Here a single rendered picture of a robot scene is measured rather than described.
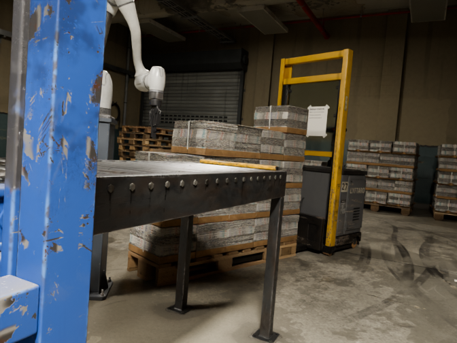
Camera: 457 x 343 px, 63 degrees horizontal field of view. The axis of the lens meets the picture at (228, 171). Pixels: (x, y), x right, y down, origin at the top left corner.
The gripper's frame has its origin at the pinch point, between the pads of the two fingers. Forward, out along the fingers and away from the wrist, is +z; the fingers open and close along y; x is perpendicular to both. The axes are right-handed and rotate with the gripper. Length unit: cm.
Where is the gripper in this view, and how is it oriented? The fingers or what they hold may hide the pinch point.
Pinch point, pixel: (153, 131)
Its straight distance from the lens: 247.4
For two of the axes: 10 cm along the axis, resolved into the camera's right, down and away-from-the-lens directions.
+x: -7.2, -0.2, -7.0
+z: -0.8, 10.0, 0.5
